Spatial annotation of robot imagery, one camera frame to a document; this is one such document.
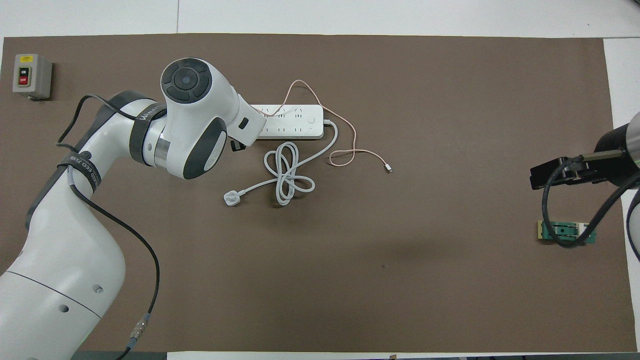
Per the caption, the white power strip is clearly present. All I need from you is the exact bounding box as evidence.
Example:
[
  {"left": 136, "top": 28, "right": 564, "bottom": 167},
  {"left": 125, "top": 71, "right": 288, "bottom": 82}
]
[{"left": 250, "top": 104, "right": 325, "bottom": 140}]

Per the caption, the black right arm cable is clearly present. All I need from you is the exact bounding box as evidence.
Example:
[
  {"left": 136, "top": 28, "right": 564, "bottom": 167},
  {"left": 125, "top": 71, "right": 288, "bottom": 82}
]
[{"left": 541, "top": 150, "right": 640, "bottom": 247}]

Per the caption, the brown table mat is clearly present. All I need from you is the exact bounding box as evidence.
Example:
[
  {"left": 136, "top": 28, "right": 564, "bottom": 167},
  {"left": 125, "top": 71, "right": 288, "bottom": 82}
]
[{"left": 0, "top": 33, "right": 637, "bottom": 353}]

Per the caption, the grey on-off switch box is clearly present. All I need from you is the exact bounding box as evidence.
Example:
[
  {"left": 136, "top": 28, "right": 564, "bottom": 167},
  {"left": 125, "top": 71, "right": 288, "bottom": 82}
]
[{"left": 12, "top": 53, "right": 53, "bottom": 101}]

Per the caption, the pink charging cable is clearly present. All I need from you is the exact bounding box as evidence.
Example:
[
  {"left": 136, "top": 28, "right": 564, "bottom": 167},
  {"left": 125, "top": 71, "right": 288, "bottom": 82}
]
[{"left": 257, "top": 80, "right": 394, "bottom": 174}]

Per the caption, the white power cord with plug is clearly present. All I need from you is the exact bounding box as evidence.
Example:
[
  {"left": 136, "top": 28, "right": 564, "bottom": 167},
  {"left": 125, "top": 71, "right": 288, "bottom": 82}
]
[{"left": 223, "top": 119, "right": 339, "bottom": 207}]

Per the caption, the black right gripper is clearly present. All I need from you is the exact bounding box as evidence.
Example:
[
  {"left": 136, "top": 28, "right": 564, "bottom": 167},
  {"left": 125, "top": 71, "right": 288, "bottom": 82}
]
[{"left": 530, "top": 123, "right": 640, "bottom": 191}]

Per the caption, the green knife switch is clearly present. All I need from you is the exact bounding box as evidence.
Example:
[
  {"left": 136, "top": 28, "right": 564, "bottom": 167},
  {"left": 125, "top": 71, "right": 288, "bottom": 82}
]
[{"left": 537, "top": 220, "right": 597, "bottom": 246}]

